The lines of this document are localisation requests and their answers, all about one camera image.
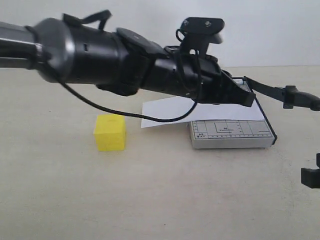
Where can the yellow foam cube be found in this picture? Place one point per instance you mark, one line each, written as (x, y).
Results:
(110, 132)

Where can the grey paper cutter base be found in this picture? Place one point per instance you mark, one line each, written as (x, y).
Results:
(232, 134)

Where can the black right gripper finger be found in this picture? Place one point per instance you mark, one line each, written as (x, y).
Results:
(311, 177)

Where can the black cutter blade arm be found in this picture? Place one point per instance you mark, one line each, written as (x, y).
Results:
(289, 95)

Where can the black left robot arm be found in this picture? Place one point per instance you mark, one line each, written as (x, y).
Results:
(121, 62)

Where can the white paper sheet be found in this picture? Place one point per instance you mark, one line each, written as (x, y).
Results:
(174, 107)

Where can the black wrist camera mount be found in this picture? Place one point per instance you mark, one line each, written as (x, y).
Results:
(197, 33)

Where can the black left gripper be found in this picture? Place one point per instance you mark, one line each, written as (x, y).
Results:
(178, 73)

